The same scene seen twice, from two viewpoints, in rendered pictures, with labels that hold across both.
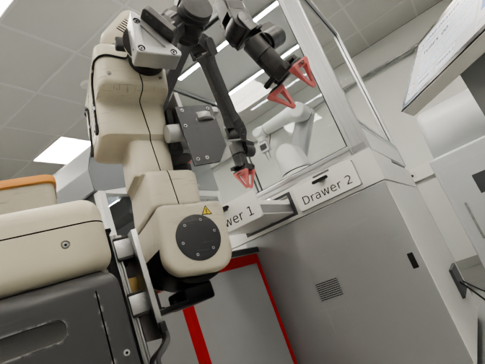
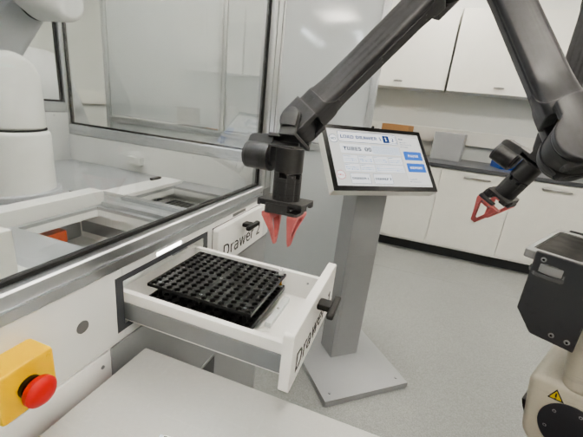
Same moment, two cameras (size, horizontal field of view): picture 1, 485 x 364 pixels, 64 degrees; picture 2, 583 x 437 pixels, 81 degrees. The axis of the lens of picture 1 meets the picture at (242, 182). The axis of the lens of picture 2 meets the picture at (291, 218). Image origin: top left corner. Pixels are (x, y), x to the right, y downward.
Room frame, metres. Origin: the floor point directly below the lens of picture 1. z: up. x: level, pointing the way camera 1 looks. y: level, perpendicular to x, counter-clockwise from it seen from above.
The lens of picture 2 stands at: (1.67, 0.65, 1.25)
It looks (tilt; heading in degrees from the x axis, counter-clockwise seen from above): 18 degrees down; 260
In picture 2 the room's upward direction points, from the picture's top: 6 degrees clockwise
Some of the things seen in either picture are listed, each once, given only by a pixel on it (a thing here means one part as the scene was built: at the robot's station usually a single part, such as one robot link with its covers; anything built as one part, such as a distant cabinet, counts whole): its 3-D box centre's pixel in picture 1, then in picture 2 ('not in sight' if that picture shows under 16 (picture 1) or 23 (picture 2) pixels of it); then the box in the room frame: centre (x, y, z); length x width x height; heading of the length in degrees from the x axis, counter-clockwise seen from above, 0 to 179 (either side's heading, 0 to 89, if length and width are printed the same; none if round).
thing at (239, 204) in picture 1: (229, 217); (311, 316); (1.51, 0.10, 0.87); 0.29 x 0.02 x 0.11; 62
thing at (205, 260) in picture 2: not in sight; (220, 291); (1.69, 0.01, 0.87); 0.22 x 0.18 x 0.06; 152
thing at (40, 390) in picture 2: not in sight; (36, 389); (1.90, 0.26, 0.88); 0.04 x 0.03 x 0.04; 62
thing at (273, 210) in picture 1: (255, 217); (217, 292); (1.70, 0.00, 0.86); 0.40 x 0.26 x 0.06; 152
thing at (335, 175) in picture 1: (325, 186); (240, 232); (1.64, -0.33, 0.87); 0.29 x 0.02 x 0.11; 62
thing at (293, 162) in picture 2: (237, 149); (286, 159); (1.57, -0.03, 1.15); 0.07 x 0.06 x 0.07; 143
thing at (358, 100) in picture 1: (342, 68); not in sight; (1.97, -0.75, 1.52); 0.87 x 0.01 x 0.86; 152
